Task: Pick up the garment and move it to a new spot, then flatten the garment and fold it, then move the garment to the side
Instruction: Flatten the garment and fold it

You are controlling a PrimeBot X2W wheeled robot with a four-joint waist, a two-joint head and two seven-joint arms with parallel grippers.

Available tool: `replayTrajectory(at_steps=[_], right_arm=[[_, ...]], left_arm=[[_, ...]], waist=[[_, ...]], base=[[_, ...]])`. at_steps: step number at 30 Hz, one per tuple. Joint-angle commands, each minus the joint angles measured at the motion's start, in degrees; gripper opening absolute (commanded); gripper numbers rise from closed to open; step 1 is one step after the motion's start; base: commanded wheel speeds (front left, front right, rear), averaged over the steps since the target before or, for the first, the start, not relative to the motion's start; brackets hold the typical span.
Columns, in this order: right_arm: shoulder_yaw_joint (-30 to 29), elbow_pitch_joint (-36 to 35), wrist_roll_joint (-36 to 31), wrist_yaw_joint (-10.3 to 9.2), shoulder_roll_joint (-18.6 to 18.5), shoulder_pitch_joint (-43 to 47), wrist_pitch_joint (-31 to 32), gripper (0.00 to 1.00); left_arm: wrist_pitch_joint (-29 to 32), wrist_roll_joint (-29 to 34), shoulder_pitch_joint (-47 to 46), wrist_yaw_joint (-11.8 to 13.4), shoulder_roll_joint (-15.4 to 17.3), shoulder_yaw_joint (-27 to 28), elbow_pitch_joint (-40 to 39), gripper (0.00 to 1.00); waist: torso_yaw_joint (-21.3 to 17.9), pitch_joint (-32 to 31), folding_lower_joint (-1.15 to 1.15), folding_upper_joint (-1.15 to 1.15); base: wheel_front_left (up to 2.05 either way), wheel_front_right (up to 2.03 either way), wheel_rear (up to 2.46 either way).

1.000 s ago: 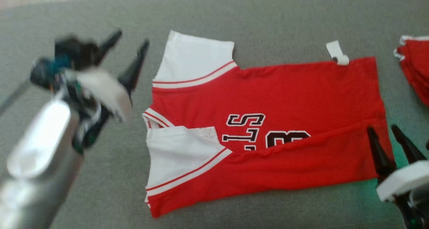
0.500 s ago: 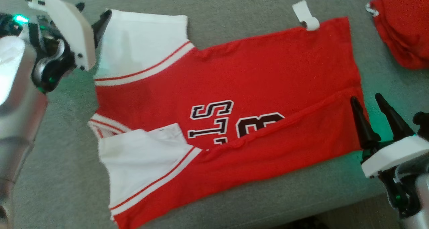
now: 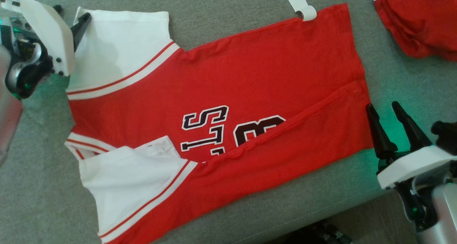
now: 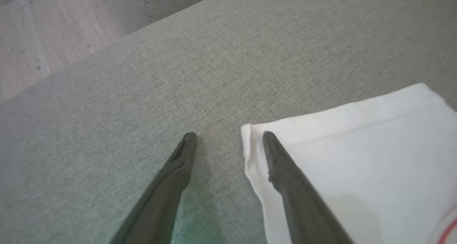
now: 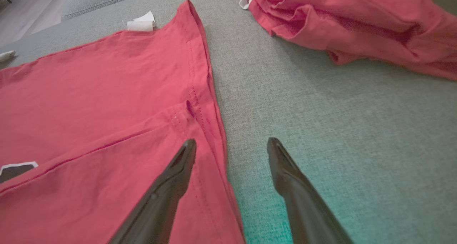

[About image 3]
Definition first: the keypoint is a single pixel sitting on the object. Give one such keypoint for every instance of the red white baseball jersey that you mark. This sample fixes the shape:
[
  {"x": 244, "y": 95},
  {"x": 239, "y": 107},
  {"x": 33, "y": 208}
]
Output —
[{"x": 267, "y": 76}]

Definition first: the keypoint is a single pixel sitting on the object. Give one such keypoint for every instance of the white garment tag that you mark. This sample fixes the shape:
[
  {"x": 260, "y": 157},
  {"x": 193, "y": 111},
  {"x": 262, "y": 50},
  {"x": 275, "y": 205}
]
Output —
[{"x": 301, "y": 4}]

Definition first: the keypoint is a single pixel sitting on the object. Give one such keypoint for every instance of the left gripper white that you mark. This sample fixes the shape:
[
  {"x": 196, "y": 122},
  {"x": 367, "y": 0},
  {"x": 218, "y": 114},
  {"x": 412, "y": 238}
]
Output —
[{"x": 46, "y": 36}]

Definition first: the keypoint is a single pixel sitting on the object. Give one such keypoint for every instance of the red mesh shorts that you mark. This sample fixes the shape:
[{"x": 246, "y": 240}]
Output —
[{"x": 421, "y": 19}]

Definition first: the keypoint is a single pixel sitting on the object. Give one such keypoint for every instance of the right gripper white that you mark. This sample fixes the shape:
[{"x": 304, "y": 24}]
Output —
[{"x": 417, "y": 165}]

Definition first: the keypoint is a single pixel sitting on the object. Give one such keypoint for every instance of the grey fabric sofa seat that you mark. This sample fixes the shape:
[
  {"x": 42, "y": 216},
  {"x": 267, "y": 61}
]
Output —
[{"x": 43, "y": 201}]

